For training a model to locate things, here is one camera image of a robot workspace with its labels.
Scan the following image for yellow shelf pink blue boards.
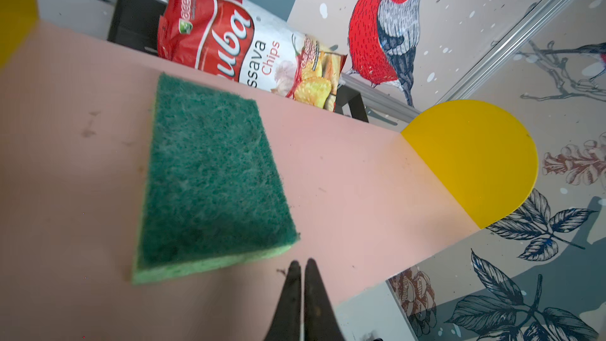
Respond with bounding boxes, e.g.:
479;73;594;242
1;0;538;340

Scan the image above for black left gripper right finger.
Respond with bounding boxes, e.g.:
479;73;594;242
303;258;345;341

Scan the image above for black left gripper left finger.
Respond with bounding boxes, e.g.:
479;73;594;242
264;260;302;341

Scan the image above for red chips bag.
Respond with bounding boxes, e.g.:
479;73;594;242
157;0;347;111

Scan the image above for dark green scouring sponge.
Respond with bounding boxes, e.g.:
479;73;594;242
132;74;300;284

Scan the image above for black box behind shelf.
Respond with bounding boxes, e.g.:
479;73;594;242
107;0;369;123

